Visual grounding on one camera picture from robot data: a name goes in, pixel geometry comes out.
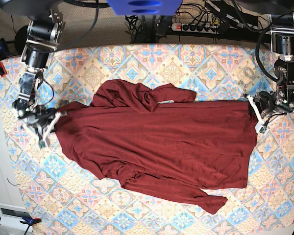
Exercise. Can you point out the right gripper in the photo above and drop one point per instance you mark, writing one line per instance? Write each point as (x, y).
(41, 119)

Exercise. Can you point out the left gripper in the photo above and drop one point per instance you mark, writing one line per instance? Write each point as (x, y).
(266, 104)

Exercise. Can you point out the dark red t-shirt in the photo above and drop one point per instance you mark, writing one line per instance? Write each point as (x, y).
(161, 142)

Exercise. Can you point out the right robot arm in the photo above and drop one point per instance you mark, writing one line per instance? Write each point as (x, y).
(43, 33)

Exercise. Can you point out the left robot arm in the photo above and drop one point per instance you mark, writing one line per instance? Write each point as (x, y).
(281, 31)

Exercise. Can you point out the black round stool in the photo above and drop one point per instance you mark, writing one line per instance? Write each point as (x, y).
(20, 39)

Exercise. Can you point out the white power strip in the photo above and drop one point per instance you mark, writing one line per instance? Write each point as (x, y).
(196, 28)

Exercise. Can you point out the blue orange clamp lower left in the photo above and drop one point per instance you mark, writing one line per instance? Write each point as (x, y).
(29, 221)

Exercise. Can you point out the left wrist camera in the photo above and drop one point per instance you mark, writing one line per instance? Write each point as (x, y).
(259, 128)

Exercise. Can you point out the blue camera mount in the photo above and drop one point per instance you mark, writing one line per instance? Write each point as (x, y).
(144, 7)

